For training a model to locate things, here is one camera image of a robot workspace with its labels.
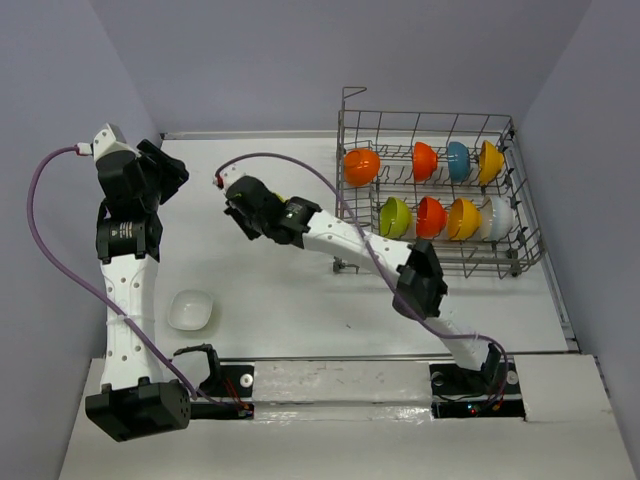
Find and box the white square bowl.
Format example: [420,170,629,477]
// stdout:
[167,289,214,331]

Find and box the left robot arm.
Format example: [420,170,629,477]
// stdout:
[85,139,222,442]

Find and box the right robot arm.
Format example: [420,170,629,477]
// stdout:
[216,171,506,397]

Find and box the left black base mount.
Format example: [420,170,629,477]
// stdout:
[171,344,255,421]

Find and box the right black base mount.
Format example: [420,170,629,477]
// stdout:
[429,361,526,420]

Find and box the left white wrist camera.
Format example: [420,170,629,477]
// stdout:
[75,123,138,162]

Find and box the large yellow bowl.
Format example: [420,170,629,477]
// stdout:
[478,140,504,186]

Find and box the blue bowl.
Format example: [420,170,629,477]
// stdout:
[447,141,471,183]

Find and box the small yellow bowl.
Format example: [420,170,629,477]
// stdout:
[447,198,482,241]

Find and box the white round bowl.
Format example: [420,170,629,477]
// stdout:
[479,195,516,242]

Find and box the grey wire dish rack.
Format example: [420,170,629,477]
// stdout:
[334,86,546,278]

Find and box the orange bowl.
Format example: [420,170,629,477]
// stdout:
[416,196,448,239]
[412,142,438,183]

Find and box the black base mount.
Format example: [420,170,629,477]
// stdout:
[429,361,526,420]
[171,344,255,421]

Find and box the white orange-bottom bowl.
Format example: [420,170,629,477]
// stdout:
[344,148,380,187]

